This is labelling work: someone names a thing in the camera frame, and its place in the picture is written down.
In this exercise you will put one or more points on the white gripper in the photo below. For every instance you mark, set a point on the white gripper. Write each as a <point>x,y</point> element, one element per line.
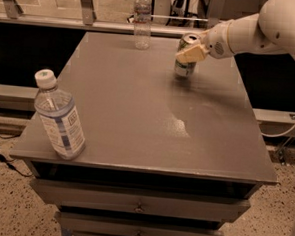
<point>217,41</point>

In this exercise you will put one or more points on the green 7up soda can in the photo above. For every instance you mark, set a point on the green 7up soda can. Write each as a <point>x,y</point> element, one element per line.
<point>185,63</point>

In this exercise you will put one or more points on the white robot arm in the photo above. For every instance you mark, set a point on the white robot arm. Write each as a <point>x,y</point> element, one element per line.
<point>270,31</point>

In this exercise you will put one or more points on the clear empty water bottle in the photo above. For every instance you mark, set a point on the clear empty water bottle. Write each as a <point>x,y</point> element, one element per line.
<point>142,23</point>

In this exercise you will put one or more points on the labelled water bottle white cap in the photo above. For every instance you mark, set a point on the labelled water bottle white cap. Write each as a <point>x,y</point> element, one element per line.
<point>58,113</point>

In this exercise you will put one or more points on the grey drawer cabinet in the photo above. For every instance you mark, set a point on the grey drawer cabinet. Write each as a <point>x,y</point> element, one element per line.
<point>147,129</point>

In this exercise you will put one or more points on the grey upper drawer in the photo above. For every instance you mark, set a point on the grey upper drawer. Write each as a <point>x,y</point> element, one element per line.
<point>133,200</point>

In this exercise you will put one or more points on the grey drawer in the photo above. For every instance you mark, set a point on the grey drawer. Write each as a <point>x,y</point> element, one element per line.
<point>133,200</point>
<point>117,226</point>

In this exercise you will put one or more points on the grey lower drawer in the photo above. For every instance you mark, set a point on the grey lower drawer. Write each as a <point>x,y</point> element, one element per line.
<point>117,226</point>

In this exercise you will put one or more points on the metal railing frame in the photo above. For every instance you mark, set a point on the metal railing frame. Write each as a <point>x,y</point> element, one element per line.
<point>171,17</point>

